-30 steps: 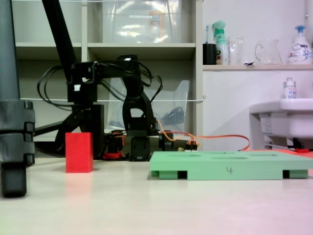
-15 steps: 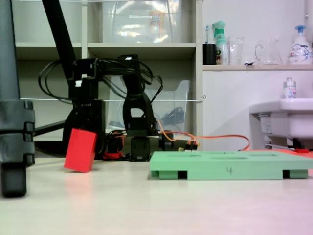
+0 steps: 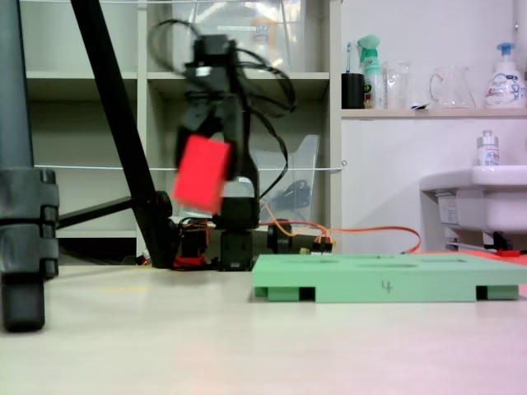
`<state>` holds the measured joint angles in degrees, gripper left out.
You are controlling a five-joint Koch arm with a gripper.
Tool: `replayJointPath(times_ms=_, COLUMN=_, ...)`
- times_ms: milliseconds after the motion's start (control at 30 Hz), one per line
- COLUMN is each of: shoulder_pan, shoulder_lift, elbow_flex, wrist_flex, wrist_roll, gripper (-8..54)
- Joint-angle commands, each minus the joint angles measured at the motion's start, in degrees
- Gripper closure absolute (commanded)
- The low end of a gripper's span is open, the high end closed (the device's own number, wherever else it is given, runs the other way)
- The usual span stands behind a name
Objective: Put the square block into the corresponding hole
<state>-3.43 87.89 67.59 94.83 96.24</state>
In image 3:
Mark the clear glass beaker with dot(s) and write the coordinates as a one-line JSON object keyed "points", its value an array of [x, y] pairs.
{"points": [[397, 86]]}

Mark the green spray bottle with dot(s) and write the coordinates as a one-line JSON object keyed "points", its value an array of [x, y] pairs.
{"points": [[370, 78]]}

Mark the black cup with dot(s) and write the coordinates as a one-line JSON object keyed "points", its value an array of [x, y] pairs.
{"points": [[353, 92]]}

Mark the green shape sorting board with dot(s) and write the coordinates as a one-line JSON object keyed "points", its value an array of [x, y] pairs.
{"points": [[370, 275]]}

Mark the black tripod leg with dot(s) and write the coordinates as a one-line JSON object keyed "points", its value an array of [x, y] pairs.
{"points": [[20, 205], [115, 103]]}

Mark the white pump soap bottle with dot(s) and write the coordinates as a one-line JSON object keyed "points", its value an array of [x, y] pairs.
{"points": [[504, 86]]}

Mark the white sink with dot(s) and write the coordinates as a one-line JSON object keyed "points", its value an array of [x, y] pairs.
{"points": [[486, 197]]}

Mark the small clear bottle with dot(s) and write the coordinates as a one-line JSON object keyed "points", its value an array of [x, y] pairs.
{"points": [[488, 150]]}

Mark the blue white toothbrush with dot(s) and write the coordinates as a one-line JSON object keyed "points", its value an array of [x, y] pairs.
{"points": [[348, 57]]}

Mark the white wall ledge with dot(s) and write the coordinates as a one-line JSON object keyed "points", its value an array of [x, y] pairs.
{"points": [[411, 114]]}

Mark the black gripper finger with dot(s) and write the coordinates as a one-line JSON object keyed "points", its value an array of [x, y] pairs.
{"points": [[234, 131], [193, 123]]}

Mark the red square block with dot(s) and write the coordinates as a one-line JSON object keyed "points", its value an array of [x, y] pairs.
{"points": [[201, 177]]}

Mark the tilted clear plastic bin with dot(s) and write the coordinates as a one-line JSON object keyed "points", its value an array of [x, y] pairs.
{"points": [[304, 164]]}

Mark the white shelf unit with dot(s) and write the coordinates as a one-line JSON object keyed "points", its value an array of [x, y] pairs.
{"points": [[309, 76]]}

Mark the red table clamp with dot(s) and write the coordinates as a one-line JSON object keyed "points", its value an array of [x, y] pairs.
{"points": [[189, 261]]}

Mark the clear plastic storage box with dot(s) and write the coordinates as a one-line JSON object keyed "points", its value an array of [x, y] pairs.
{"points": [[288, 33]]}

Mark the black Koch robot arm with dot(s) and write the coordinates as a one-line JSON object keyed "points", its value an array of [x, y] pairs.
{"points": [[239, 214]]}

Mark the small red black clamp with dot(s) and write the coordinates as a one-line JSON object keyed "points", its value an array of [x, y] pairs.
{"points": [[508, 252]]}

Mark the clear glass pitcher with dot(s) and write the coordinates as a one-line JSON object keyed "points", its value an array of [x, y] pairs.
{"points": [[453, 88]]}

